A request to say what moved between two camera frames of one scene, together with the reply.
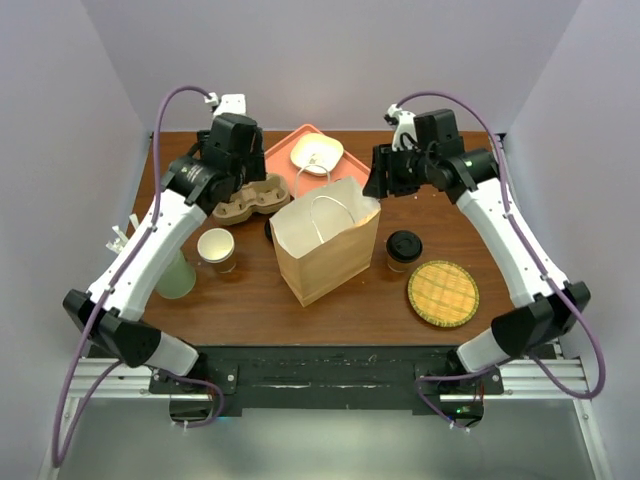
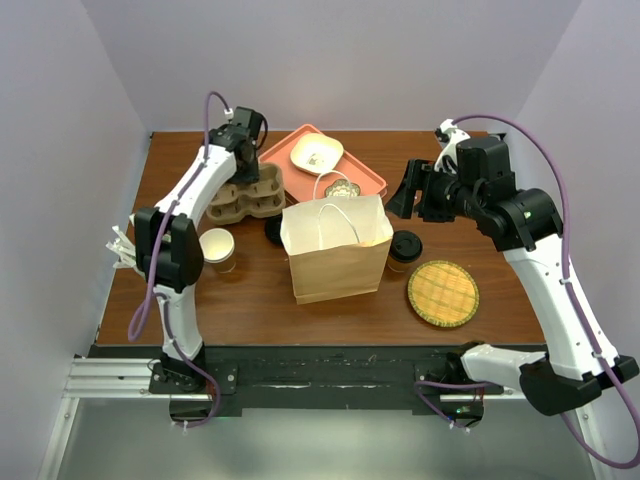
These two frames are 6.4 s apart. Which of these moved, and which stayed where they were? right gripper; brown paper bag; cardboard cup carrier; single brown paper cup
Moved: brown paper bag; right gripper
Stayed: cardboard cup carrier; single brown paper cup
